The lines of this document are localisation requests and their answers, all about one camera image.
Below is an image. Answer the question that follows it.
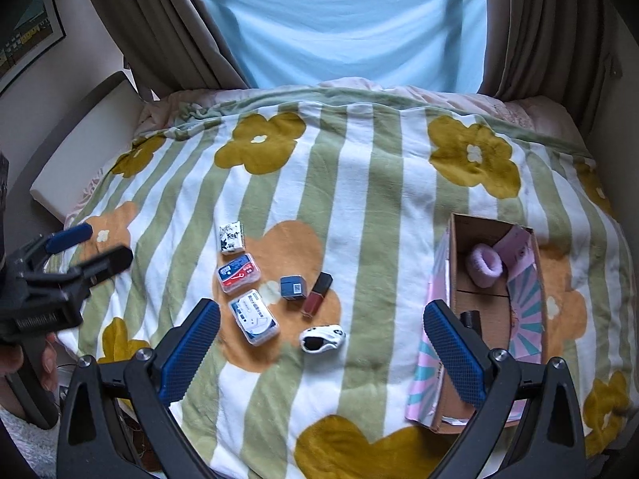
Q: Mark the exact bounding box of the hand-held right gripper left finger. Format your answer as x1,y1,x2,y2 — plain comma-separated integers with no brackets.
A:
56,298,223,479

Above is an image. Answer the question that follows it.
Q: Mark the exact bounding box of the white padded headboard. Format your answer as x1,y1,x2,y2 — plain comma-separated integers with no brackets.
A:
29,71,151,218

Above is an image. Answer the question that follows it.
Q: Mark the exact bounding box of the small blue box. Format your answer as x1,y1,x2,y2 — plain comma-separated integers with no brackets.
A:
280,274,306,302

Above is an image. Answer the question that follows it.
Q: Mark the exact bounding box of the red and blue plastic case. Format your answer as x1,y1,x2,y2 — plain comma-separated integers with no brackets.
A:
216,252,263,294

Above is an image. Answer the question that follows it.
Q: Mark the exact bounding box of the dark red lip gloss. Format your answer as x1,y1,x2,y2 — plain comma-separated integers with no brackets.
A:
300,271,334,318

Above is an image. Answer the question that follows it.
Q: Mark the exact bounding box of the framed wall picture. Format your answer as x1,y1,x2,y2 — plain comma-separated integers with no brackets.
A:
0,0,68,95

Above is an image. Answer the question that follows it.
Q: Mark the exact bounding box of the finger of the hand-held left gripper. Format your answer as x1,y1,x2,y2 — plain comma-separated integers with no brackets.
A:
50,245,135,290
10,224,94,271

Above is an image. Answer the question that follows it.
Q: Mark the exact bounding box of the pink printed cardboard box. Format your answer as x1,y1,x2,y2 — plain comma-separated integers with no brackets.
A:
404,212,550,434

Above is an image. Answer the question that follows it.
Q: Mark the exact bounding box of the person's left hand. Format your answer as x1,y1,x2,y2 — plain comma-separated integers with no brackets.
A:
41,334,60,393

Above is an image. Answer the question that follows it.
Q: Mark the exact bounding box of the light blue sheer curtain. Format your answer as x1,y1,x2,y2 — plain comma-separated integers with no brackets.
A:
192,0,490,95

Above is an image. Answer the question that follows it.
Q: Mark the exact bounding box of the white and blue plastic case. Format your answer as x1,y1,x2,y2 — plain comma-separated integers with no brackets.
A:
228,289,279,346

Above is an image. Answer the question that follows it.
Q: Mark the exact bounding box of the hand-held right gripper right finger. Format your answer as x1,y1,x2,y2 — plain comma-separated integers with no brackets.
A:
423,299,586,479

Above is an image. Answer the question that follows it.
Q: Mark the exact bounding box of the light fluffy garment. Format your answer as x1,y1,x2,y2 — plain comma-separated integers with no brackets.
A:
0,409,61,479

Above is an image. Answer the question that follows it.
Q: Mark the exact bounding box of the black and white tissue packet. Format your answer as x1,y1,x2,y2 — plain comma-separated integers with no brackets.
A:
218,220,246,255

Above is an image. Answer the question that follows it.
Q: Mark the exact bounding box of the striped flower print blanket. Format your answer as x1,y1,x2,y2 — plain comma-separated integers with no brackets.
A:
60,87,632,475

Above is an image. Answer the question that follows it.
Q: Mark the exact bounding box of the purple scrunchie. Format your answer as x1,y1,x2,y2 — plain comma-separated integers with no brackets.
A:
466,243,506,289

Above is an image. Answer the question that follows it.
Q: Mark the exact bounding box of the beige curtain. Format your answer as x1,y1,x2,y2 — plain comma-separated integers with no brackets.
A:
476,0,622,105
80,0,255,101

